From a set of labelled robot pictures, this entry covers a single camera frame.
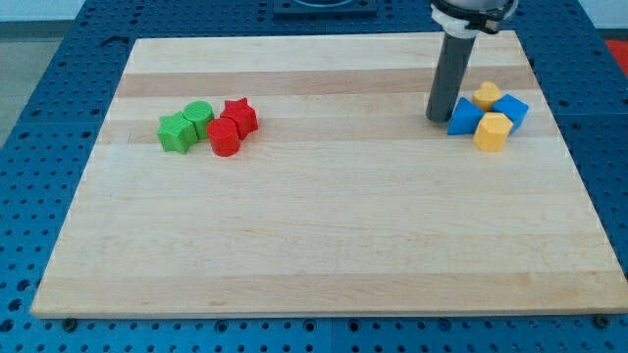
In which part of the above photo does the yellow heart block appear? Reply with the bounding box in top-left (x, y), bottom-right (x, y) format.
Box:
top-left (471, 81), bottom-right (503, 112)

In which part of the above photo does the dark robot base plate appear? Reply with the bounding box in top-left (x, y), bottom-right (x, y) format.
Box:
top-left (272, 0), bottom-right (379, 18)

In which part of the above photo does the green star block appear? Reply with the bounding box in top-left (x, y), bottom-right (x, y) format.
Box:
top-left (156, 112), bottom-right (198, 154)

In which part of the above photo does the wooden board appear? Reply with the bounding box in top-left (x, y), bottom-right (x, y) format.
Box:
top-left (31, 30), bottom-right (627, 319)

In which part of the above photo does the green cylinder block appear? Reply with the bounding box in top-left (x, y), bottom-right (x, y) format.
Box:
top-left (183, 100), bottom-right (214, 140)

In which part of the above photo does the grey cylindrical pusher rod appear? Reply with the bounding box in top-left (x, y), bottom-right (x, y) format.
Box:
top-left (426, 33), bottom-right (476, 123)

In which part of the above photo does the yellow hexagon block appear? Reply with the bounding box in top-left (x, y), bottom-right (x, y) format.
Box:
top-left (473, 112), bottom-right (513, 152)

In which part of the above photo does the red cylinder block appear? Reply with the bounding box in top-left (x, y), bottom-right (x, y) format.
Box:
top-left (206, 118), bottom-right (240, 157)

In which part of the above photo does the red star block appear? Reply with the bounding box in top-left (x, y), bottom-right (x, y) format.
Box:
top-left (220, 97), bottom-right (259, 140)

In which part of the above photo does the blue triangle block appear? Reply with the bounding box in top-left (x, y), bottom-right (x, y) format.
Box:
top-left (447, 97), bottom-right (485, 135)

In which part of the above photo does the blue cube block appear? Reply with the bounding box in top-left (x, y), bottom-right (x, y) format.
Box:
top-left (492, 94), bottom-right (530, 133)

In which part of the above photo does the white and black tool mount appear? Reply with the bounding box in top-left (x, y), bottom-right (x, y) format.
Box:
top-left (430, 0), bottom-right (518, 39)

